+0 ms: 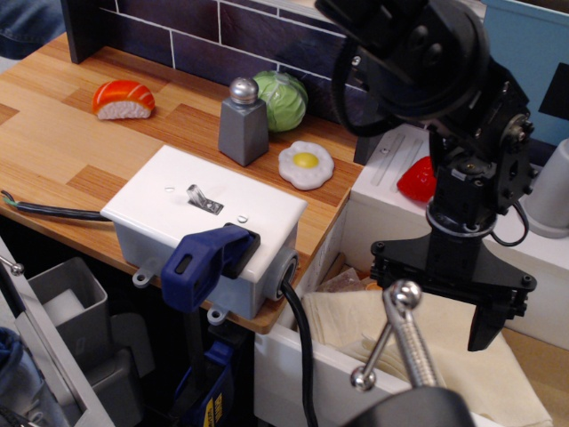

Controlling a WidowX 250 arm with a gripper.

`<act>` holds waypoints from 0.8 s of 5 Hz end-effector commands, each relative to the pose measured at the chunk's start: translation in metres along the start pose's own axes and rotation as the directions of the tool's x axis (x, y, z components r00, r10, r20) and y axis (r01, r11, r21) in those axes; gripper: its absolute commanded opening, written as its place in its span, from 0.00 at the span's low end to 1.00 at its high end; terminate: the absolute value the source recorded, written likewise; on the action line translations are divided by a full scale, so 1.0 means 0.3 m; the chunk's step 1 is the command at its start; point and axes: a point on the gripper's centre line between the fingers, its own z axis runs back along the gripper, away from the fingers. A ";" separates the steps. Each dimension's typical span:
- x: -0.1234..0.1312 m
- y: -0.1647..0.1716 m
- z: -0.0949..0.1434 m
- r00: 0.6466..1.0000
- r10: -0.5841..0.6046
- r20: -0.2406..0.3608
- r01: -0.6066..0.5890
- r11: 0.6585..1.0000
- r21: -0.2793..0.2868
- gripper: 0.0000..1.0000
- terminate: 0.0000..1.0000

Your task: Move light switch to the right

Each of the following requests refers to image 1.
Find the grey salt shaker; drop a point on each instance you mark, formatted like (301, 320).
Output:
(243, 134)

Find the light blue box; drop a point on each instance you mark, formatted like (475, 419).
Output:
(530, 39)

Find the green toy cabbage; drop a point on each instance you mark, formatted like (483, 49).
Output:
(286, 99)

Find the toy salmon sushi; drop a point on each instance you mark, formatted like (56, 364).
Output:
(121, 99)

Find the blue bar clamp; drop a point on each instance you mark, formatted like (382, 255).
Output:
(205, 394)

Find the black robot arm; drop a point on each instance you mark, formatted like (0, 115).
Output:
(429, 62)

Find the red toy strawberry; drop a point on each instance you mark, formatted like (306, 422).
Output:
(419, 182)

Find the grey metal bin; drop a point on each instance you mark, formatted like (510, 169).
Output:
(77, 305)

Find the cream folded cloth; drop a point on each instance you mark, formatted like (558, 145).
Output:
(491, 381)

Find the clear toggle switch lever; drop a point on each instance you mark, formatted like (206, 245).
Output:
(197, 198)

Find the grey cylinder cup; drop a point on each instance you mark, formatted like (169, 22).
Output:
(547, 206)

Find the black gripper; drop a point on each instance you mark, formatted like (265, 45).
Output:
(462, 269)

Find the toy fried egg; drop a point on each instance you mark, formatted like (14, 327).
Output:
(305, 165)

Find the metal clamp screw handle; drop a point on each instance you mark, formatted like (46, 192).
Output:
(400, 300)

